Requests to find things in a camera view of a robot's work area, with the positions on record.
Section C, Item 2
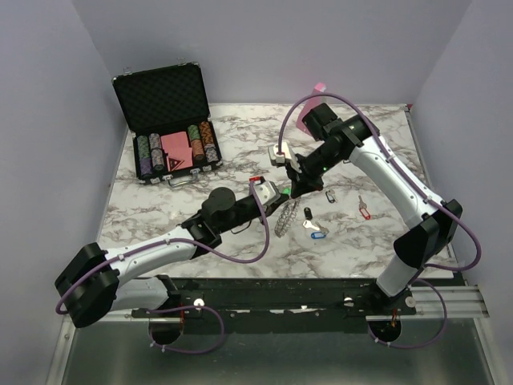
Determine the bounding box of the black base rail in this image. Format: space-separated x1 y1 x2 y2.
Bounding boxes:
108 275 421 342

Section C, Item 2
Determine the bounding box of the steel disc with keyrings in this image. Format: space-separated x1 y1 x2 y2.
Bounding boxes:
274 198 301 238

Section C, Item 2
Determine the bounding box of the black poker chip case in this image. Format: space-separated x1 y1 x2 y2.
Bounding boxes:
112 63 223 185

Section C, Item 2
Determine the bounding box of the red key tag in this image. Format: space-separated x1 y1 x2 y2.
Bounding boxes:
358 195 371 221

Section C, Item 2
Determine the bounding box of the silver key by blue tag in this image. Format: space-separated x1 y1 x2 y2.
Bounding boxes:
316 222 329 235

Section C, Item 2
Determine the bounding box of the pink metronome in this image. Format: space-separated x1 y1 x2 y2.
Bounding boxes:
297 82 328 133

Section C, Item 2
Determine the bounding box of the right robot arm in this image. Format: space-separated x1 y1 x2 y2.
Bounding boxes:
269 103 463 314

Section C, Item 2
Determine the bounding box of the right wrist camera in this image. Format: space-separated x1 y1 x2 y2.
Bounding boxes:
268 141 301 172

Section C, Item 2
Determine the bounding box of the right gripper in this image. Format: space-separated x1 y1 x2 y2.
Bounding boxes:
285 144 342 199

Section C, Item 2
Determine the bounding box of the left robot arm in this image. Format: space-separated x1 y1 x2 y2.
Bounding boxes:
55 181 289 328

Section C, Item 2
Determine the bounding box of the blue key tag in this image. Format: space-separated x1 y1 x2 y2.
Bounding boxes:
310 231 326 240

